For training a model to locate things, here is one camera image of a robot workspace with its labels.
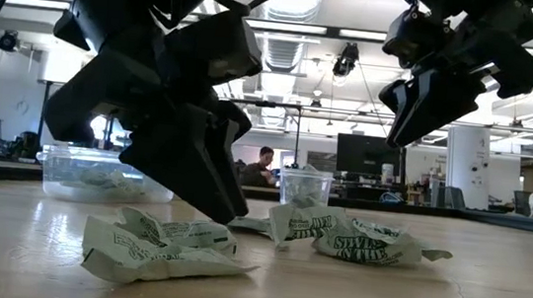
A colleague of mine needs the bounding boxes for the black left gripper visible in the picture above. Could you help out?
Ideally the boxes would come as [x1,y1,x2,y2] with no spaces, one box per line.
[34,0,269,227]

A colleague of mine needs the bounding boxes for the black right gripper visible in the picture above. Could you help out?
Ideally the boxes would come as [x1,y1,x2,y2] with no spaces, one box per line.
[373,2,533,164]

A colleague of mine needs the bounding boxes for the black monitor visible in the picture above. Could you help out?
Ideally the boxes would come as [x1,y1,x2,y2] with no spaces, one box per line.
[334,132,406,180]

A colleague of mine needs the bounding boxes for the white bottle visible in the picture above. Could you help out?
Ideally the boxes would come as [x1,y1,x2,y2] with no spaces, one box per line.
[380,162,396,186]

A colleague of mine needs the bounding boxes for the white round pillar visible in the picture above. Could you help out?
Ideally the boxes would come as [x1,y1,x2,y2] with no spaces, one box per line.
[440,122,497,212]

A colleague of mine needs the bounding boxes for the small clear plastic container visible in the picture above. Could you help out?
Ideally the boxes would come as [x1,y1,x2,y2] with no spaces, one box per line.
[274,165,337,211]

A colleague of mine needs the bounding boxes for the large clear plastic container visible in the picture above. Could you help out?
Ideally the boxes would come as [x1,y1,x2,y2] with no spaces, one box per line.
[33,142,181,212]

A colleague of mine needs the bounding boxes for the black ceiling fixture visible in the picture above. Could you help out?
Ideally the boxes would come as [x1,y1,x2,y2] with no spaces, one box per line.
[0,29,22,53]

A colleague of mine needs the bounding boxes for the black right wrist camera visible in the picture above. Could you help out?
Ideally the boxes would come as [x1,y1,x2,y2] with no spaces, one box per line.
[379,2,461,75]

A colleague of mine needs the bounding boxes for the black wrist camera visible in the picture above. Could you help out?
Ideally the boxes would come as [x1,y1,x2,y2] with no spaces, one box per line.
[379,2,461,75]
[160,3,269,91]

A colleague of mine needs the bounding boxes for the black overhead camera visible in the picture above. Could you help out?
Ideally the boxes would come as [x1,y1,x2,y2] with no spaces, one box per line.
[331,40,362,79]

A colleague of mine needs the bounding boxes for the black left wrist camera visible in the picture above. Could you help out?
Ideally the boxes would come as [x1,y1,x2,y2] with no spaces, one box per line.
[160,3,269,91]

